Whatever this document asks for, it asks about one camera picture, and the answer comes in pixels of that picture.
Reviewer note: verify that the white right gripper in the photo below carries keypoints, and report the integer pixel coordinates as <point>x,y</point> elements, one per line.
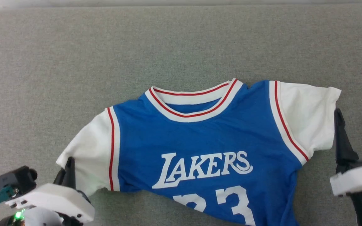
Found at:
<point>357,182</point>

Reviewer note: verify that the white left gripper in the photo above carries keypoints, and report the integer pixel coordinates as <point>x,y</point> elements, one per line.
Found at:
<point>55,197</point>

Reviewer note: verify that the blue white Lakers jersey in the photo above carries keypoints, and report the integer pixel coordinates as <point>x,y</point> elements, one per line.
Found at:
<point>200,135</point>

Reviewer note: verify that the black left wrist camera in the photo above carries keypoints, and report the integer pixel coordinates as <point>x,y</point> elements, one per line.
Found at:
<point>14,180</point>

